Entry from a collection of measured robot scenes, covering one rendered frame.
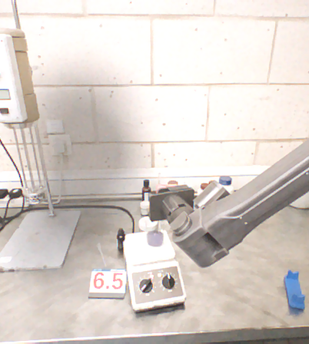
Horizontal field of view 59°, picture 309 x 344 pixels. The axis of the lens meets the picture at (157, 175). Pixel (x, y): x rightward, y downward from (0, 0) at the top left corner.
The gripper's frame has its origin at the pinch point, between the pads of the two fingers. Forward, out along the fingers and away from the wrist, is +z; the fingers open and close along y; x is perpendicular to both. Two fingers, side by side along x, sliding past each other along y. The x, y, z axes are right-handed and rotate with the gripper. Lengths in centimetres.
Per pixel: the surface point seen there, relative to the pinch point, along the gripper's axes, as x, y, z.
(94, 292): 25.3, 18.5, -3.1
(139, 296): 22.1, 8.5, -10.8
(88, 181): 18, 14, 49
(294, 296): 22.9, -26.8, -21.8
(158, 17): -42, -15, 46
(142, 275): 19.7, 6.6, -6.9
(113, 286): 24.5, 13.6, -3.5
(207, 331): 26.0, -4.0, -21.3
